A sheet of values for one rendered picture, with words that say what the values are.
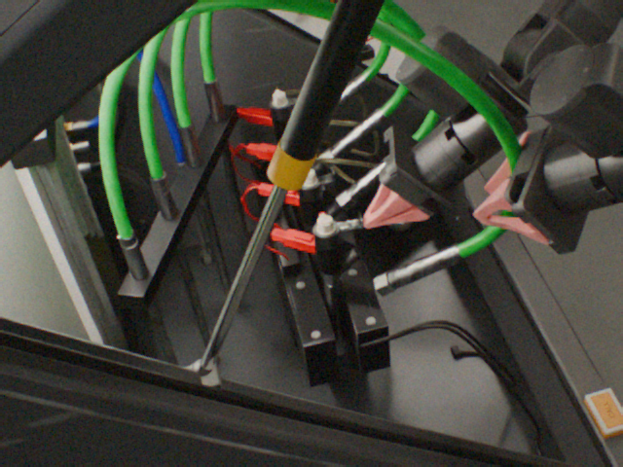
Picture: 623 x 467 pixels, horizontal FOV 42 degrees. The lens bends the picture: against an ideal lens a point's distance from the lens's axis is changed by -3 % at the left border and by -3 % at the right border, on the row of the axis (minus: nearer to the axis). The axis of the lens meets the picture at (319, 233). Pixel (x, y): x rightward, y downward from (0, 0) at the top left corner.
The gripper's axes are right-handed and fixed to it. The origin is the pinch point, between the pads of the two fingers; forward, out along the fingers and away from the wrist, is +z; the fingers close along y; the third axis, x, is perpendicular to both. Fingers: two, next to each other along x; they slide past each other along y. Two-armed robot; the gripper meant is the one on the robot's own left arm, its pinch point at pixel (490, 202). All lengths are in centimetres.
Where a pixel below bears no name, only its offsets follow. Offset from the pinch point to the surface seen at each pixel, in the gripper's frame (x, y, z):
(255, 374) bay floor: 7.0, 11.3, 46.1
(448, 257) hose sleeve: 1.4, 3.9, 5.1
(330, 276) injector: 0.3, 3.8, 24.1
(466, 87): -11.2, -0.8, -8.0
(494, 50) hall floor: 79, -173, 158
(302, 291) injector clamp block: 1.5, 3.8, 32.0
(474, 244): 1.9, 2.7, 2.6
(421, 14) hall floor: 57, -188, 187
